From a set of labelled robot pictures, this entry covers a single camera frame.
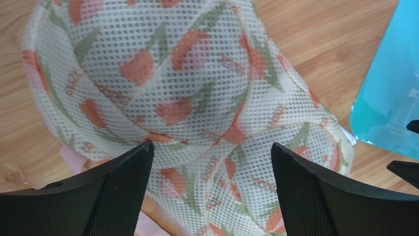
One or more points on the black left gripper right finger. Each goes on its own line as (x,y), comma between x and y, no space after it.
(316,201)

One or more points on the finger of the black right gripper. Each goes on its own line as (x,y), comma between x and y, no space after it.
(413,126)
(408,171)

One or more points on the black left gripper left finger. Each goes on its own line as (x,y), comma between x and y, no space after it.
(103,201)

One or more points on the floral mesh laundry bag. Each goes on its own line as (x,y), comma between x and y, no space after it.
(201,80)

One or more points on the teal folding board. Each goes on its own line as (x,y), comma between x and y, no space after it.
(388,99)

